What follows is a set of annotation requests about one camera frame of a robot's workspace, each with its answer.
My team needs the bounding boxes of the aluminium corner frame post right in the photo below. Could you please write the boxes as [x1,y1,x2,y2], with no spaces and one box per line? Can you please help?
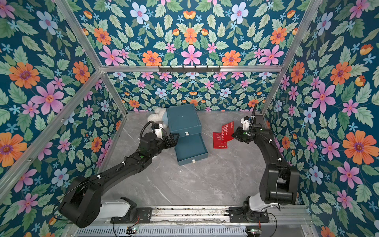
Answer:
[261,0,322,115]

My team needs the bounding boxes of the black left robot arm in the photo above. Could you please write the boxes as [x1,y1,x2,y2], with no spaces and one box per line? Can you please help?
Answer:
[58,121,180,228]

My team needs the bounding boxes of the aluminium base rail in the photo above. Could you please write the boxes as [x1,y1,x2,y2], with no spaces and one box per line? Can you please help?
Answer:
[63,205,318,237]

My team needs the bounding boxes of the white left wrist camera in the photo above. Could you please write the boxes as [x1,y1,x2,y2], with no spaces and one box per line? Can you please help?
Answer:
[153,123,164,139]

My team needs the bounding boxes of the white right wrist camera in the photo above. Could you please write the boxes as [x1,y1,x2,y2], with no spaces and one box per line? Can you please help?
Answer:
[240,116,251,131]

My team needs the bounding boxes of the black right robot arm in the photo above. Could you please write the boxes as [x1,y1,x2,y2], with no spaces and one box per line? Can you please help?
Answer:
[232,105,300,223]

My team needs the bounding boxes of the metal hook rail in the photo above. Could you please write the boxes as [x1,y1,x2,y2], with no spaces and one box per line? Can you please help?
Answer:
[158,66,221,73]

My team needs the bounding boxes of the aluminium horizontal frame bar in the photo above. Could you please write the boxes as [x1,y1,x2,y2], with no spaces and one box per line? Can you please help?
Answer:
[101,65,282,73]

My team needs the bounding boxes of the red postcard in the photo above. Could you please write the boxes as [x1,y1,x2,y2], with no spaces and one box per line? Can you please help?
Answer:
[221,121,235,143]
[213,132,228,149]

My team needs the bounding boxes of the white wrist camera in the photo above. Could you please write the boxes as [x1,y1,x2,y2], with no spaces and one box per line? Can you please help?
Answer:
[240,116,251,131]
[153,123,164,139]

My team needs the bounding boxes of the teal drawer cabinet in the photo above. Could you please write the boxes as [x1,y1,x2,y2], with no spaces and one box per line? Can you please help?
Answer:
[166,104,208,166]

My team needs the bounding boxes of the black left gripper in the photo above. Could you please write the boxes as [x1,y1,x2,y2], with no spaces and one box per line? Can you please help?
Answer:
[148,133,179,159]

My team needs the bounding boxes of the aluminium corner frame post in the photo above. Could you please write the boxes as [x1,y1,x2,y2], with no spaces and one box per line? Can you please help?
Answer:
[55,1,127,116]
[261,0,322,115]

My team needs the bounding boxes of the white plush toy blue hoodie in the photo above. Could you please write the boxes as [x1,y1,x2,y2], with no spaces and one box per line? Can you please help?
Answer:
[148,107,168,128]

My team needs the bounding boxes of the aluminium corner frame post left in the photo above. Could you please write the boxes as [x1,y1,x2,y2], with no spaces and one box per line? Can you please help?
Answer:
[55,1,127,116]

